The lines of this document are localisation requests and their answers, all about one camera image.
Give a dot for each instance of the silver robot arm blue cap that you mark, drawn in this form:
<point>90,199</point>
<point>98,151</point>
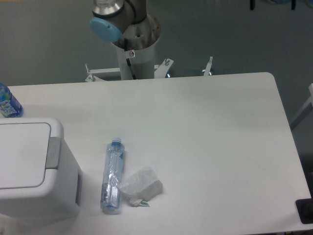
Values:
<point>111,18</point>

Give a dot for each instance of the white trash can body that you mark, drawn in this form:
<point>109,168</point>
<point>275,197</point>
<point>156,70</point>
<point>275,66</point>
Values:
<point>58,195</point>

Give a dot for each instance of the white trash can lid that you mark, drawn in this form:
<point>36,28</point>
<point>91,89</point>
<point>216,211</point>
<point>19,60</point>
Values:
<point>23,151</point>

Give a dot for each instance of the crumpled clear plastic wrapper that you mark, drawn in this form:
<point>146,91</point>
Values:
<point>141,187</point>

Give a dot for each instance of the empty clear plastic bottle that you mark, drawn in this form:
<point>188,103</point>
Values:
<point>112,176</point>

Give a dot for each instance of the grey lid push button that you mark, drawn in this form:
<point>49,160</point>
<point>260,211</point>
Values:
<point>53,153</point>

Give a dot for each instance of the blue labelled drink bottle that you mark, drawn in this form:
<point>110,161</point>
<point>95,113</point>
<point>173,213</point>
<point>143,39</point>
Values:
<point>9,105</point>

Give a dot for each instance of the black table clamp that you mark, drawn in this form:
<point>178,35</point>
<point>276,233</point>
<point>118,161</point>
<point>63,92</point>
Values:
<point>305,210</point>

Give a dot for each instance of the white metal base frame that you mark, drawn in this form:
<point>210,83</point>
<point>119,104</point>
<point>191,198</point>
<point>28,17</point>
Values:
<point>160,71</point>

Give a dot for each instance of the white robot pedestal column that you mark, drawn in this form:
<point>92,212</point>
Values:
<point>136,50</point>

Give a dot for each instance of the white frame at right edge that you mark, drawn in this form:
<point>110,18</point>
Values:
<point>303,111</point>

